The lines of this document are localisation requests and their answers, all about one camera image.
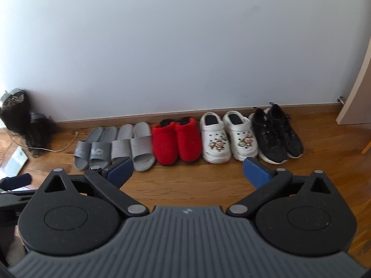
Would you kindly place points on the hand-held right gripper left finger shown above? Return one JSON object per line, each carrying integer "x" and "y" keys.
{"x": 118, "y": 170}

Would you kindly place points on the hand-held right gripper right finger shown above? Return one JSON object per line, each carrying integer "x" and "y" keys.
{"x": 256, "y": 173}

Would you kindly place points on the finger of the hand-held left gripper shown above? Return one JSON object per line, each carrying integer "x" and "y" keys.
{"x": 11, "y": 196}
{"x": 17, "y": 181}

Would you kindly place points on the white flat scale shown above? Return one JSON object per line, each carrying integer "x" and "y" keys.
{"x": 16, "y": 162}

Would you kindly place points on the black tulle cloth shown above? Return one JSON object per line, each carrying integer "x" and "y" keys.
{"x": 34, "y": 130}

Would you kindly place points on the wooden furniture leg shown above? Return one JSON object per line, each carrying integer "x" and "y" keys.
{"x": 367, "y": 147}

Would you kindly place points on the metal door stopper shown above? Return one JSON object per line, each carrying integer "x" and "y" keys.
{"x": 341, "y": 100}

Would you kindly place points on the white clog with charms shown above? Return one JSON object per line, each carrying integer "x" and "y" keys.
{"x": 232, "y": 133}
{"x": 207, "y": 139}

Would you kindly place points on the dark grey slide faded print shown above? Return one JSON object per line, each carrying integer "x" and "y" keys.
{"x": 82, "y": 150}

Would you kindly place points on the red plush slipper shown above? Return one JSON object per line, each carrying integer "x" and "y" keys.
{"x": 165, "y": 147}
{"x": 188, "y": 144}

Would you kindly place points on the black sneaker white sole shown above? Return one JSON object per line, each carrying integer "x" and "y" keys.
{"x": 289, "y": 142}
{"x": 269, "y": 144}

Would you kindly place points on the dark grey slide white print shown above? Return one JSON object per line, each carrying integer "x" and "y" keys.
{"x": 100, "y": 152}

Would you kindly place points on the light grey slide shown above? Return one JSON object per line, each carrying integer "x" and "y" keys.
{"x": 121, "y": 147}
{"x": 142, "y": 147}

